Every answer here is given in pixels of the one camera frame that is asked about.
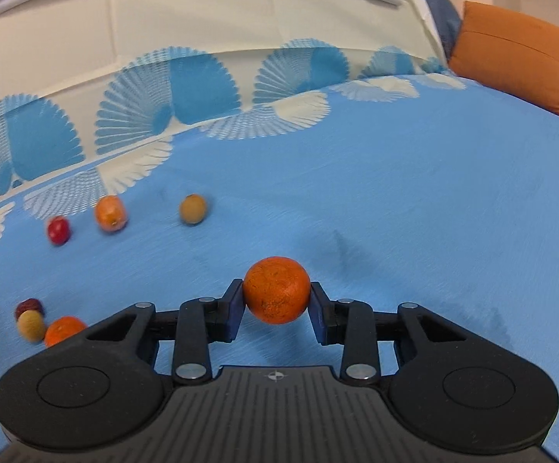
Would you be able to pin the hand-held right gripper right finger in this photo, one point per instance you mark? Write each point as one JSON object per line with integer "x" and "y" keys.
{"x": 316, "y": 311}

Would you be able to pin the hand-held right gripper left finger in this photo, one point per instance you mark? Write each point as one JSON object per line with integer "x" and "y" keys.
{"x": 235, "y": 309}

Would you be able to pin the large orange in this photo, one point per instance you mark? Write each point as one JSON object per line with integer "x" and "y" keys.
{"x": 276, "y": 290}

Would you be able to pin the brown-yellow round fruit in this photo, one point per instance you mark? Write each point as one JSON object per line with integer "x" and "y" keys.
{"x": 193, "y": 209}

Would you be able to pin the blue fan-printed bedsheet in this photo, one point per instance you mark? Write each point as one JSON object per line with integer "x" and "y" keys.
{"x": 380, "y": 193}

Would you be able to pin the small orange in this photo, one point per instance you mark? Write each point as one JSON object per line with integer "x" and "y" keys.
{"x": 111, "y": 213}
{"x": 62, "y": 330}

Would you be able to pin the red round fruit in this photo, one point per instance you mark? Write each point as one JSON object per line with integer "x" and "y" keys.
{"x": 58, "y": 230}

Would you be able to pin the pale yellow round fruit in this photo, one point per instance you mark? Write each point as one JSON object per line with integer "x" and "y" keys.
{"x": 31, "y": 326}

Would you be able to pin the dark red small fruit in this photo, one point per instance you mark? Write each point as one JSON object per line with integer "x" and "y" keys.
{"x": 27, "y": 306}

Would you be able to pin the orange cushion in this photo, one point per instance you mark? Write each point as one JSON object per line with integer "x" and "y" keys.
{"x": 511, "y": 53}

